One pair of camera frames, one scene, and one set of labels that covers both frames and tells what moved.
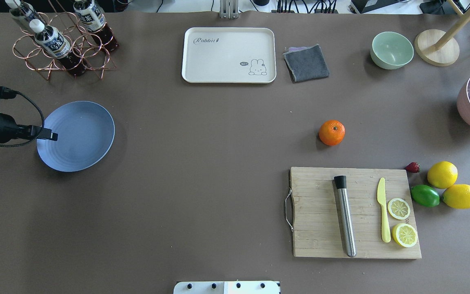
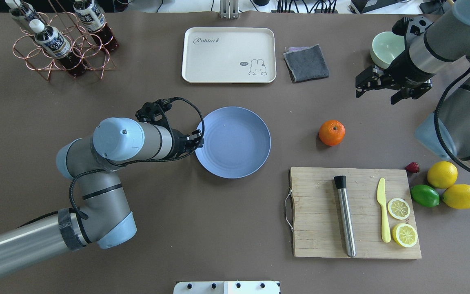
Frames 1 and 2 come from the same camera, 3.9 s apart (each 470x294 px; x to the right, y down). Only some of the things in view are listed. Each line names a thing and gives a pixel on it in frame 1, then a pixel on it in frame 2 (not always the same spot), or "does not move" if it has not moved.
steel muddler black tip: (340, 182) does not move
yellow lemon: (442, 174) does not move
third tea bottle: (23, 11) does not move
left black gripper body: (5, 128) -> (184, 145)
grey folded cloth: (305, 63) does not move
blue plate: (85, 136) -> (237, 143)
